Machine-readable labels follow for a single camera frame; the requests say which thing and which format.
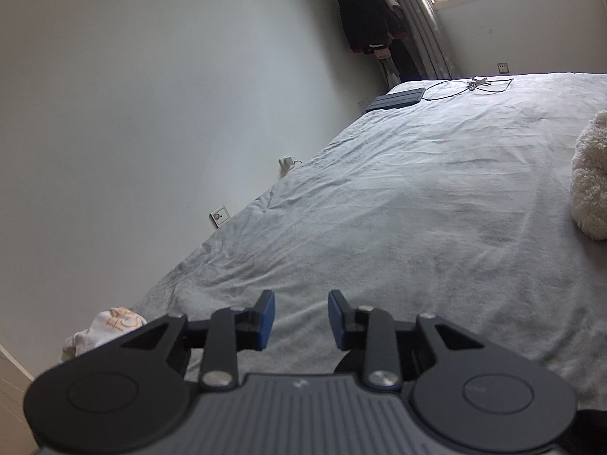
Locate black and cream raglan sweatshirt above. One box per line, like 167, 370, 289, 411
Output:
333, 350, 365, 377

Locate dark clothes hanging on rack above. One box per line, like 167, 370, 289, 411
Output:
338, 0, 422, 81

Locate white printed cloth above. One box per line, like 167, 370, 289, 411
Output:
59, 307, 147, 364

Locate grey bed sheet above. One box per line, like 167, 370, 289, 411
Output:
135, 73, 606, 410

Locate white plush dog toy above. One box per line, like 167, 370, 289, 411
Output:
570, 111, 607, 242

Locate grey dotted curtain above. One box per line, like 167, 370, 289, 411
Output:
398, 0, 460, 80

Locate wall socket with sticker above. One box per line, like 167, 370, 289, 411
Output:
209, 206, 230, 229

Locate white wall plug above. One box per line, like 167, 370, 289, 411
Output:
278, 155, 302, 175

